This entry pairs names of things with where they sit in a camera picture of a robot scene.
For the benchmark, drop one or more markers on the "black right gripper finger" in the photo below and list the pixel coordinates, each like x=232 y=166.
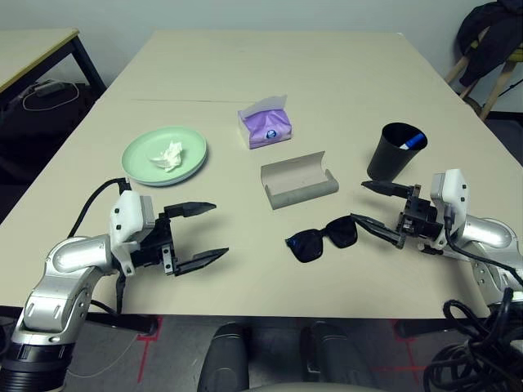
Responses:
x=380 y=228
x=388 y=188

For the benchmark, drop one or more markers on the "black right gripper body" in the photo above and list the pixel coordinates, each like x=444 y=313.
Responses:
x=421 y=218

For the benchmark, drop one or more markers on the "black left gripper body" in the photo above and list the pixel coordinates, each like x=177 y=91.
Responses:
x=157 y=245

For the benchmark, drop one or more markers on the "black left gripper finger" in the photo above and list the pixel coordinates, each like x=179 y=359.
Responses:
x=192 y=209
x=202 y=261

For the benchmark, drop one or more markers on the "white tissue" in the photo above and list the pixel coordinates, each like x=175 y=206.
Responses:
x=169 y=157

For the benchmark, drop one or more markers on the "black sunglasses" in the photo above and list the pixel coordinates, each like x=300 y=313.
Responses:
x=308 y=247

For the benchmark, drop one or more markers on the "light green plate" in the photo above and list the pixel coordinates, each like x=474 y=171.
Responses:
x=139 y=155

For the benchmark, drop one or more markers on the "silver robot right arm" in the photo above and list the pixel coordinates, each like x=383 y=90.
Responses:
x=486 y=232

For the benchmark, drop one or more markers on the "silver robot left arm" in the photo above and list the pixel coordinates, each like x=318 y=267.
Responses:
x=69 y=257

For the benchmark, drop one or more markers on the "black plastic cup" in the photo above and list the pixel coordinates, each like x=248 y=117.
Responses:
x=386 y=163

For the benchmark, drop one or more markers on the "blue marker in cup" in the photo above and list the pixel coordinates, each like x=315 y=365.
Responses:
x=413 y=141

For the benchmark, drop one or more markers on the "black table foot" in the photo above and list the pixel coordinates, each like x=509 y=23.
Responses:
x=122 y=322
x=421 y=326

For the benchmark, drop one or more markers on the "grey open glasses case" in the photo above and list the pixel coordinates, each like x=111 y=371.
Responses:
x=302 y=194

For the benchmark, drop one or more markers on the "dark grey robot left leg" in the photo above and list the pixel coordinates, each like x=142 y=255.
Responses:
x=224 y=355

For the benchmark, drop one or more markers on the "dark grey robot leg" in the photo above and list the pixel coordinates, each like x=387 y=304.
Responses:
x=224 y=355
x=331 y=355

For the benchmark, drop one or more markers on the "purple tissue pack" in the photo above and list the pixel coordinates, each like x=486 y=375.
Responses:
x=267 y=126

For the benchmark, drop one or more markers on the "dark grey robot right leg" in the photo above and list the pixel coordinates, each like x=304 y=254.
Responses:
x=331 y=355

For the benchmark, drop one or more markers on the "wooden stool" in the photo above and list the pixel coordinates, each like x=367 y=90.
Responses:
x=496 y=85

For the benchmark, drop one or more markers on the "yellow seat cushion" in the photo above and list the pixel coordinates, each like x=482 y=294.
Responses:
x=515 y=55

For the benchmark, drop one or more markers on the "grey power adapter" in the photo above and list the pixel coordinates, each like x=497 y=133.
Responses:
x=49 y=88

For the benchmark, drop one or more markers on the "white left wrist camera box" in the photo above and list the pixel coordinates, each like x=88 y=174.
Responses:
x=128 y=216

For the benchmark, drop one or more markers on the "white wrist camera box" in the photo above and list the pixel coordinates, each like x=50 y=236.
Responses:
x=128 y=216
x=453 y=188

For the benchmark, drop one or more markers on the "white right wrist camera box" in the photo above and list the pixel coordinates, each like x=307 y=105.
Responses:
x=453 y=188

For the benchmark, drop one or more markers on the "beige side table black frame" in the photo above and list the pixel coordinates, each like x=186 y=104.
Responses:
x=28 y=49

